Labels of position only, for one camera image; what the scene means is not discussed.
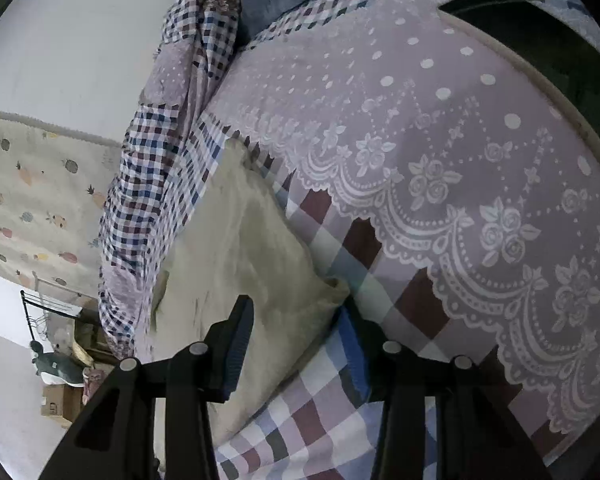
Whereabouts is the beige garment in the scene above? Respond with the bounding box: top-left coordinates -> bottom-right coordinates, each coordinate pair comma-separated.
150,137 -> 352,480

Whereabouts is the printed cardboard box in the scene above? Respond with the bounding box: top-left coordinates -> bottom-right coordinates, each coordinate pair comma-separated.
40,382 -> 84,429

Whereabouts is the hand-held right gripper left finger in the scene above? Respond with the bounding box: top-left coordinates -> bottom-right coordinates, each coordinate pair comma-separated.
37,294 -> 256,480

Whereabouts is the small-check plaid quilt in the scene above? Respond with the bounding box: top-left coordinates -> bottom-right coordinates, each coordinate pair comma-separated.
97,0 -> 261,361

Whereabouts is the grey plush toy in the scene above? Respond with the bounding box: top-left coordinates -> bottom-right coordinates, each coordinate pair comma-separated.
29,340 -> 86,387

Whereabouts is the black smartphone beige case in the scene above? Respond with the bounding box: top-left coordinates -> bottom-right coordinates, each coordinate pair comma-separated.
437,0 -> 600,176

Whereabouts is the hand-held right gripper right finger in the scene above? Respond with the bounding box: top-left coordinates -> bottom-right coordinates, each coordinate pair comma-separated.
337,305 -> 551,480

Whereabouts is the pineapple print curtain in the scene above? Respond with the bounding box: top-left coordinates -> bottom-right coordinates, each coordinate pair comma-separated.
0,105 -> 126,301

